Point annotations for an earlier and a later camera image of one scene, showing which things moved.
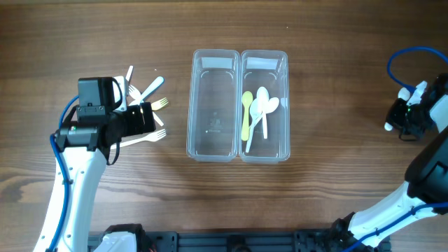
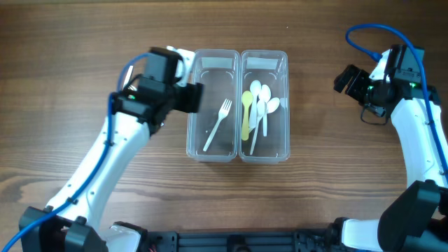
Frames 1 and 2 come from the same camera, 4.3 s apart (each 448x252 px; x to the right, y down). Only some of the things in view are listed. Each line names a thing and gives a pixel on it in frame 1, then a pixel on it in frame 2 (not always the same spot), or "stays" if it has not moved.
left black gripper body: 147,117 -> 190,96
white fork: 152,136 -> 222,113
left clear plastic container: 213,106 stays
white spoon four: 388,127 -> 255,88
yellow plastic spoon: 247,101 stays
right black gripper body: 397,114 -> 355,82
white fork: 129,72 stays
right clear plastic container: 269,69 stays
